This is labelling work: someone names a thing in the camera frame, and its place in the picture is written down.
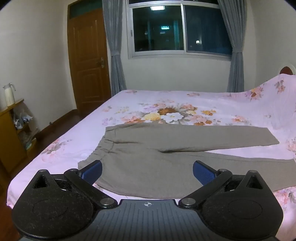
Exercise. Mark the brown wooden door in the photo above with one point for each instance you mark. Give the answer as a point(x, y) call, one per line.
point(89, 60)

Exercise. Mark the yellow wooden cabinet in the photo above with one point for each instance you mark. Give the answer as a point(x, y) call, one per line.
point(10, 143)

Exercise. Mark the glass transom over door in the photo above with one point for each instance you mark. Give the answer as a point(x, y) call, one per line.
point(85, 7)

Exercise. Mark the dark red wooden headboard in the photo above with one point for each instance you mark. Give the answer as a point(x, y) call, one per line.
point(286, 70)

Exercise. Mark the small grey figurines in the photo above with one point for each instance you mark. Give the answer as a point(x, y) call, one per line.
point(23, 119)

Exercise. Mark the white thermos jug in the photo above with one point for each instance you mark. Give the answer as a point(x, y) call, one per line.
point(9, 95)

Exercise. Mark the sliding glass window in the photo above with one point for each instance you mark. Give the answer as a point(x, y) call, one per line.
point(180, 27)

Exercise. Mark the pink floral bed sheet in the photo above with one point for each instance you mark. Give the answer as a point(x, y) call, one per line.
point(208, 104)

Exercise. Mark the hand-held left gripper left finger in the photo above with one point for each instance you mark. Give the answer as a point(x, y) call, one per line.
point(93, 171)

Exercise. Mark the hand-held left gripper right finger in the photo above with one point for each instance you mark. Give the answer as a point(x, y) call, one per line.
point(203, 172)

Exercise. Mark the grey pants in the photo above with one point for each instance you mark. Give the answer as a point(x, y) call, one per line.
point(150, 150)

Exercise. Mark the grey curtain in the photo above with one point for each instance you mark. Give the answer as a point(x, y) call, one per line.
point(235, 46)
point(114, 46)

